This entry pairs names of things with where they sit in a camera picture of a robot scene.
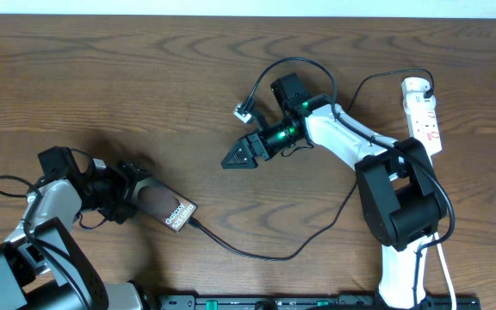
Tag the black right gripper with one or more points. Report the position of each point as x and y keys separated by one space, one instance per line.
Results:
x=248 y=152

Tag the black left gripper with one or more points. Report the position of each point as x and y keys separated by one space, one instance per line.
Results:
x=127 y=184

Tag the Galaxy smartphone with bronze screen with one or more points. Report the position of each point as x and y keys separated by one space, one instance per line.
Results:
x=163 y=203

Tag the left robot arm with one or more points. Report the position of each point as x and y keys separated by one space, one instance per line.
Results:
x=41 y=265

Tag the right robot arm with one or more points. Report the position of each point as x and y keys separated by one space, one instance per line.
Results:
x=402 y=200

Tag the white USB charger plug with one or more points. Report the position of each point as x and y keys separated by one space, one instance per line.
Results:
x=415 y=96

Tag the white power strip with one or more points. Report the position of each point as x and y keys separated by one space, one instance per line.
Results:
x=423 y=127

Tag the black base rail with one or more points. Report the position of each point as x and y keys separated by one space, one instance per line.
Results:
x=240 y=302

